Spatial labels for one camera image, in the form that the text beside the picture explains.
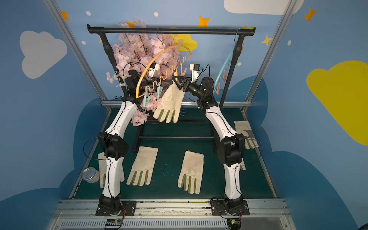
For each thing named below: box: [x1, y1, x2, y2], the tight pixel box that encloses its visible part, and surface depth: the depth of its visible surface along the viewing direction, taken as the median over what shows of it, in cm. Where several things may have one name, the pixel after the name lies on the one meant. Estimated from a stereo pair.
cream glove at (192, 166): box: [177, 150, 205, 195], surface depth 90 cm
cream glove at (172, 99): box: [152, 80, 185, 124], surface depth 82 cm
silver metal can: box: [81, 167, 100, 184], surface depth 82 cm
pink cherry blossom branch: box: [105, 18, 180, 127], surface depth 71 cm
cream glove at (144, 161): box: [126, 146, 159, 187], surface depth 92 cm
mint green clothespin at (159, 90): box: [156, 83, 163, 99], surface depth 70 cm
